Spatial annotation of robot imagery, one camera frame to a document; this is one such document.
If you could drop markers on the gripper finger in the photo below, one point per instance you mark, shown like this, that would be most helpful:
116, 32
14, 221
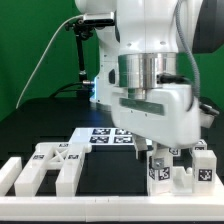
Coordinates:
161, 157
140, 146

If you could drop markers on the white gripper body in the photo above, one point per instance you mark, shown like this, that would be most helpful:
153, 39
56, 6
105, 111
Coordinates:
169, 115

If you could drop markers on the white chair seat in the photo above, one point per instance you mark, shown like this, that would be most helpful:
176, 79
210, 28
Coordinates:
182, 182

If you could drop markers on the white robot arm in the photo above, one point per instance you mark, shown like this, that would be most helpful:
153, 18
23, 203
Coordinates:
150, 33

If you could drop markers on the white tagged cube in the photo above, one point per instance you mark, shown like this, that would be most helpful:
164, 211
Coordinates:
175, 152
201, 145

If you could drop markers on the white U-shaped fence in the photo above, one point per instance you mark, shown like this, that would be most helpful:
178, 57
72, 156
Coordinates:
93, 209

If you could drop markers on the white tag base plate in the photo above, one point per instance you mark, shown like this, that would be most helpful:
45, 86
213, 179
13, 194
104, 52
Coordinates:
101, 136

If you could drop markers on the white chair back frame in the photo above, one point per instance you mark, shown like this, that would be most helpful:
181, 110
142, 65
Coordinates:
67, 158

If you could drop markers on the black camera stand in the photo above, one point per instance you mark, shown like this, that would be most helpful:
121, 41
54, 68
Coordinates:
82, 33

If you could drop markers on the grey camera on stand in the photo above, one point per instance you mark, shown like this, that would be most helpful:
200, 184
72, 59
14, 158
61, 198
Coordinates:
99, 20

